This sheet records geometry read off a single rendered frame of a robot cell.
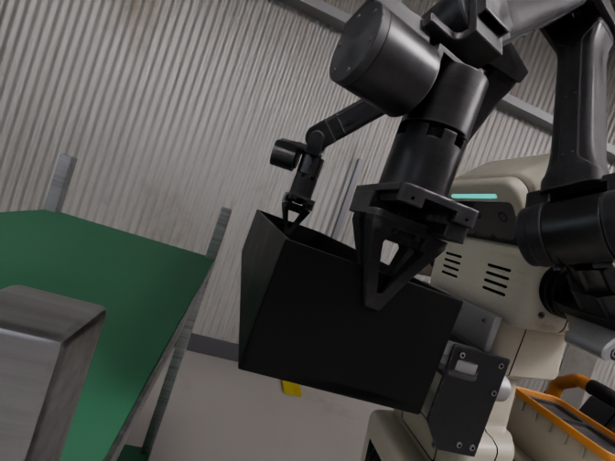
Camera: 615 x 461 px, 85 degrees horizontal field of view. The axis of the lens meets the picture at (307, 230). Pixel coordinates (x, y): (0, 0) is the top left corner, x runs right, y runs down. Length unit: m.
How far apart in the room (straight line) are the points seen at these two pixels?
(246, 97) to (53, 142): 1.22
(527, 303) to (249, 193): 1.99
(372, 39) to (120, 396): 0.34
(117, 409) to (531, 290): 0.54
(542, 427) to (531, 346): 0.29
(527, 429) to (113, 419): 0.86
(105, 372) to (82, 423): 0.07
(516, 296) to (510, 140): 2.63
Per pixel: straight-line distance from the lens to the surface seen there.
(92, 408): 0.35
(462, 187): 0.69
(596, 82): 0.63
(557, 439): 0.95
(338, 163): 2.47
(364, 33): 0.26
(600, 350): 0.54
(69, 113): 2.63
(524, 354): 0.71
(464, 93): 0.30
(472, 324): 0.64
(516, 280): 0.62
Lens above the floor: 1.15
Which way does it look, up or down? 2 degrees down
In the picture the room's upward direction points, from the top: 19 degrees clockwise
